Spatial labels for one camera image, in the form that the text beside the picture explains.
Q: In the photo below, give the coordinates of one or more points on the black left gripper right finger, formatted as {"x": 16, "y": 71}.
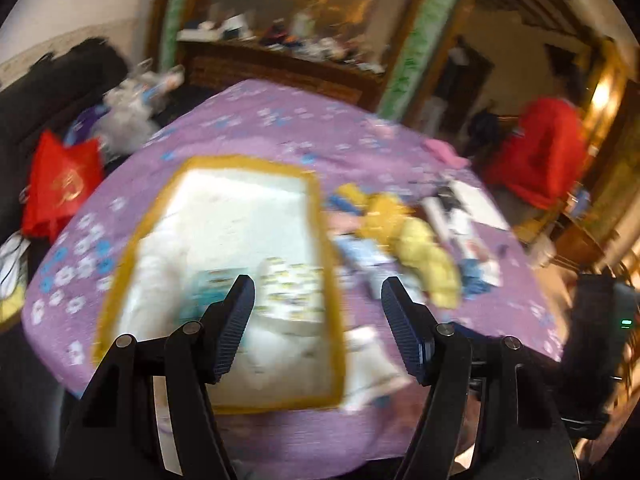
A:
{"x": 520, "y": 434}

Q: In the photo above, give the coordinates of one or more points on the yellow packet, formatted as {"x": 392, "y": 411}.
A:
{"x": 382, "y": 221}

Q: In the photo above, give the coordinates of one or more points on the blue soft cloth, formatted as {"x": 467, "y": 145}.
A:
{"x": 472, "y": 278}

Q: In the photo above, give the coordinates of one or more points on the clear plastic bag bundle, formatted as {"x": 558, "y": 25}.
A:
{"x": 128, "y": 123}

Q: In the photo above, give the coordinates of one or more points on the wooden sideboard cabinet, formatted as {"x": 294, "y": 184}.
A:
{"x": 220, "y": 65}

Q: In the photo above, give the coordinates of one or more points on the white desiccant packet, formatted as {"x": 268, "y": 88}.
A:
{"x": 361, "y": 253}

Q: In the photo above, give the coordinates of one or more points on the white paper sheet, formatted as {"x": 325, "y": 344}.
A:
{"x": 479, "y": 205}

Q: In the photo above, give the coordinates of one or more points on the black camera box green light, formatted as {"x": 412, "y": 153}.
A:
{"x": 603, "y": 315}

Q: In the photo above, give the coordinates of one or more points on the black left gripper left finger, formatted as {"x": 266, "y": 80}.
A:
{"x": 113, "y": 432}

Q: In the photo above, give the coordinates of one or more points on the pink cloth at table edge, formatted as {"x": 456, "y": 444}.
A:
{"x": 445, "y": 153}

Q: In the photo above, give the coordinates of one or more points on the black motor part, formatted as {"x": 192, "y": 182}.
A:
{"x": 448, "y": 199}

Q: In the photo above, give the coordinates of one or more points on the purple floral tablecloth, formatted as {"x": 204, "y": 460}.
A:
{"x": 339, "y": 144}

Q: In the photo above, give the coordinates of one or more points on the black suitcase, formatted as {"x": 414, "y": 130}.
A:
{"x": 50, "y": 96}

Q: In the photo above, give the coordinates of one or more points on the yellow towel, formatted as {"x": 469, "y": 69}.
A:
{"x": 416, "y": 248}

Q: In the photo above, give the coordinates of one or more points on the yellow blue sachet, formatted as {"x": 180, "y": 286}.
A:
{"x": 349, "y": 197}

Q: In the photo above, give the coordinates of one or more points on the white packet red print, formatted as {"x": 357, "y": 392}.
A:
{"x": 454, "y": 226}

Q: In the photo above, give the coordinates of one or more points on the white foam box yellow tape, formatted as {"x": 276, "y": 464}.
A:
{"x": 219, "y": 217}

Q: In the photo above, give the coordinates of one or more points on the white cloth towel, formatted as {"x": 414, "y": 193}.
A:
{"x": 282, "y": 344}

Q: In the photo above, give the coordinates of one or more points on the pink knitted soft item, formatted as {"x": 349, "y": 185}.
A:
{"x": 342, "y": 223}

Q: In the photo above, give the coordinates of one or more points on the red shopping bag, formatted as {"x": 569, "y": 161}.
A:
{"x": 60, "y": 181}

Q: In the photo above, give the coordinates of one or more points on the white printed wrapper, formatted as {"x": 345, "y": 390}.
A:
{"x": 370, "y": 373}

